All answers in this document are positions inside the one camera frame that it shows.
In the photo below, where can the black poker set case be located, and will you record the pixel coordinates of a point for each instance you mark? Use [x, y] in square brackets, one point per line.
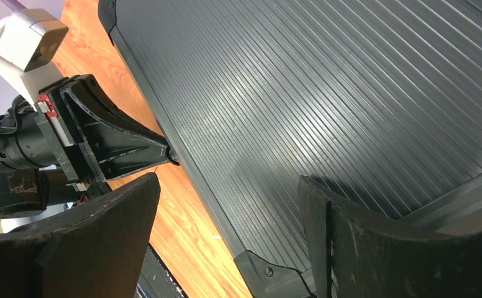
[381, 101]

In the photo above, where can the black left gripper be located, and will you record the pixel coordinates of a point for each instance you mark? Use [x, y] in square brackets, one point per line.
[37, 171]

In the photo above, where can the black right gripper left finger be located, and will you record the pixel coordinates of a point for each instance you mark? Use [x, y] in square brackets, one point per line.
[93, 250]

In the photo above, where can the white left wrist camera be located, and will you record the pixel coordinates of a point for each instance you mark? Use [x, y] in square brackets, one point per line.
[29, 39]

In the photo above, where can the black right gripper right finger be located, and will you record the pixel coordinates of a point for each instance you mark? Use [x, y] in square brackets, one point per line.
[356, 252]

